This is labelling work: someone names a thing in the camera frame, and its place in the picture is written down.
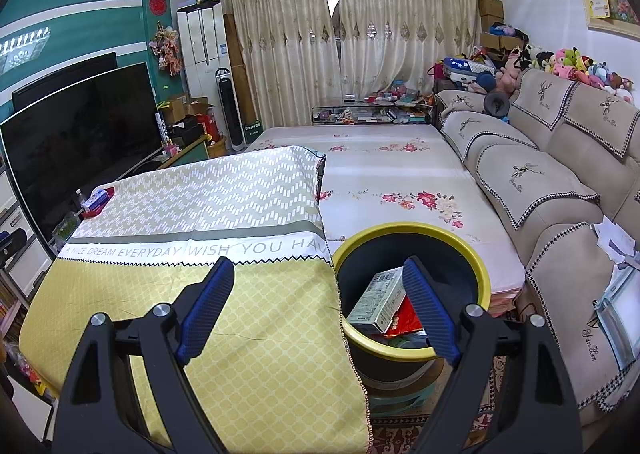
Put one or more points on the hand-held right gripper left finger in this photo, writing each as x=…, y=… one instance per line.
x=207, y=306

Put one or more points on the yellow patterned tablecloth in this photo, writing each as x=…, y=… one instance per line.
x=200, y=214

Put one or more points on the green and white carton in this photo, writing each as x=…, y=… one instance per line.
x=252, y=132

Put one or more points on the clear water bottle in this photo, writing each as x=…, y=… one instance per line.
x=78, y=198

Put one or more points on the beige embroidered curtain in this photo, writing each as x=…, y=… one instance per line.
x=410, y=9
x=280, y=34

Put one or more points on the beige sofa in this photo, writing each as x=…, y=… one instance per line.
x=550, y=174

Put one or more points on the wicker basket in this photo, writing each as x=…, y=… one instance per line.
x=216, y=147

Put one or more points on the large curved television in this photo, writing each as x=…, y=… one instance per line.
x=75, y=144

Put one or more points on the teal and yellow television cabinet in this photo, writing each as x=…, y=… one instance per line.
x=187, y=152

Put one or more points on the floral pink mat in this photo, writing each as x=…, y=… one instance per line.
x=400, y=164

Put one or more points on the white standing air conditioner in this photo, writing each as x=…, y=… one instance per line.
x=202, y=49

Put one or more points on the pile of papers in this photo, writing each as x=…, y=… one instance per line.
x=622, y=314

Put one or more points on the blue star-print bag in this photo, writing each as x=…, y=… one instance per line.
x=465, y=70

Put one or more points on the flat black television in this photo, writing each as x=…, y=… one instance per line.
x=65, y=74

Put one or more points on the black tower fan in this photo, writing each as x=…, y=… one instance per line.
x=225, y=109

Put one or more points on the dark round cushion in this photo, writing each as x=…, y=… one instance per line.
x=497, y=104

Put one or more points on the brown cardboard box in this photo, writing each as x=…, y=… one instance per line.
x=177, y=107

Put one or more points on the round red wall ornament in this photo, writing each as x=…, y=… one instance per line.
x=157, y=4

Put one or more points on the red snack bag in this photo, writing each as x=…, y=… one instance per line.
x=407, y=319

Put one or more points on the pale green box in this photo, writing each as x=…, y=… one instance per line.
x=375, y=301

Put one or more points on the cluttered glass coffee table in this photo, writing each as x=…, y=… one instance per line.
x=370, y=109

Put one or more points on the glass bowl with green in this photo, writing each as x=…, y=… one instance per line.
x=67, y=226

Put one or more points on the hanging flower decoration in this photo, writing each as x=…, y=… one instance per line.
x=167, y=49

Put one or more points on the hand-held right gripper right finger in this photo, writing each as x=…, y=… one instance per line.
x=430, y=309

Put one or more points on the stack of cardboard boxes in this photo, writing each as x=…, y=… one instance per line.
x=492, y=19

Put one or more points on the row of plush toys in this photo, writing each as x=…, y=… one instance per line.
x=575, y=64

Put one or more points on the black bin with yellow rim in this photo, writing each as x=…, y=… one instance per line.
x=360, y=259

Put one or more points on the teal plastic stool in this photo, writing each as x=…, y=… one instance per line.
x=400, y=396

